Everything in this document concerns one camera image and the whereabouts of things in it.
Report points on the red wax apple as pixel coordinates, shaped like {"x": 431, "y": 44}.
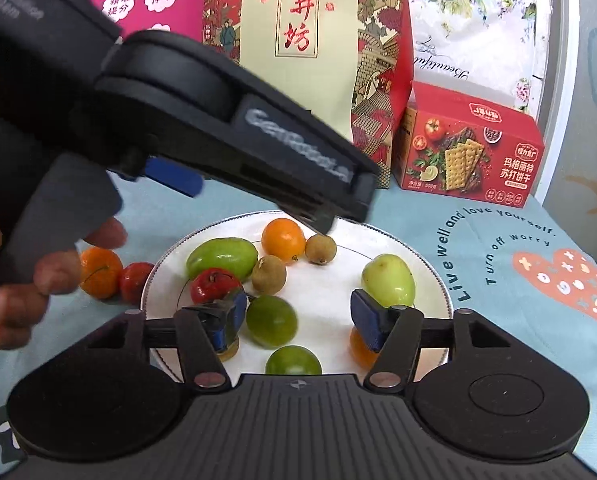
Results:
{"x": 211, "y": 285}
{"x": 136, "y": 282}

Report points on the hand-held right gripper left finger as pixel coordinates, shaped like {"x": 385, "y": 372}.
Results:
{"x": 238, "y": 312}

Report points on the green tangerine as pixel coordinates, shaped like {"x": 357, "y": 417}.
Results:
{"x": 272, "y": 321}

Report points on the white floral bag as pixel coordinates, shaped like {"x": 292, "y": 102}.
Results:
{"x": 478, "y": 35}

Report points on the green jujube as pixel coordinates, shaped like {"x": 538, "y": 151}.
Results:
{"x": 388, "y": 277}
{"x": 222, "y": 258}

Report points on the patterned paper gift bag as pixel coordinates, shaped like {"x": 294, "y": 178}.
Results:
{"x": 323, "y": 85}

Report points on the orange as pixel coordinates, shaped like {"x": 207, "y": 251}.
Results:
{"x": 362, "y": 352}
{"x": 283, "y": 238}
{"x": 100, "y": 272}

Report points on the green tomato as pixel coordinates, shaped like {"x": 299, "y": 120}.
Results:
{"x": 293, "y": 361}

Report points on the white plate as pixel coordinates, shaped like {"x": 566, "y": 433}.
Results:
{"x": 323, "y": 300}

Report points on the brown longan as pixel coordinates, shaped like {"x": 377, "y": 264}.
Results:
{"x": 230, "y": 352}

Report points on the brown kiwi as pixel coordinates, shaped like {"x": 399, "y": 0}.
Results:
{"x": 269, "y": 274}
{"x": 321, "y": 248}

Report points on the teal printed tablecloth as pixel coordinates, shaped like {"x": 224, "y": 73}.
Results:
{"x": 503, "y": 360}

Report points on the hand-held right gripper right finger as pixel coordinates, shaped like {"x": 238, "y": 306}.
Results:
{"x": 366, "y": 317}

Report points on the red cracker box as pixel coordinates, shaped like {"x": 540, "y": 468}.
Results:
{"x": 478, "y": 160}

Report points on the person's left hand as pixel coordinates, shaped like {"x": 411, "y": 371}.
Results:
{"x": 58, "y": 272}

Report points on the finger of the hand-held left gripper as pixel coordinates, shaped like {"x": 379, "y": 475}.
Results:
{"x": 298, "y": 145}
{"x": 173, "y": 176}

